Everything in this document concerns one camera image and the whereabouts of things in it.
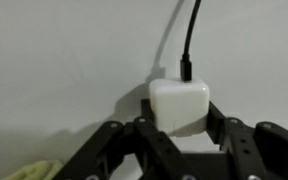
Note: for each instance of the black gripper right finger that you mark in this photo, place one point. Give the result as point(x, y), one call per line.
point(256, 153)

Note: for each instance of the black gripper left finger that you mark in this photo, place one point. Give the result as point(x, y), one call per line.
point(104, 152)

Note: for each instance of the white charger block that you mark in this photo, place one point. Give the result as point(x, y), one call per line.
point(179, 108)

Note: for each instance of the yellow-green folded cloth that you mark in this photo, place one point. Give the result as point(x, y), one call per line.
point(41, 170)

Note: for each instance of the large white board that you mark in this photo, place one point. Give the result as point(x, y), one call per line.
point(67, 66)

